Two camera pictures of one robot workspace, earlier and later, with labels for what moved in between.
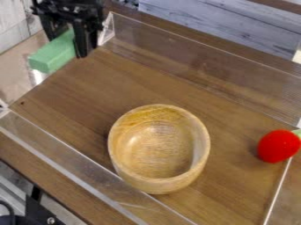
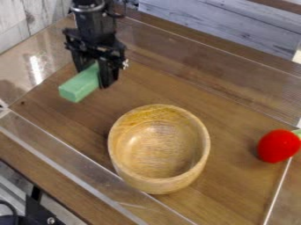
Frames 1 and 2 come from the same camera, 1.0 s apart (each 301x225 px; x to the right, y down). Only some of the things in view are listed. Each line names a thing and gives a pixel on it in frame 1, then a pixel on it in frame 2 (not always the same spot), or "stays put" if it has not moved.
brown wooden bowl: x=159 y=145 stays put
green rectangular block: x=55 y=54 → x=81 y=83
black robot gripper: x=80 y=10 → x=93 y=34
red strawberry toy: x=277 y=145 stays put
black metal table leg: x=35 y=193 stays put
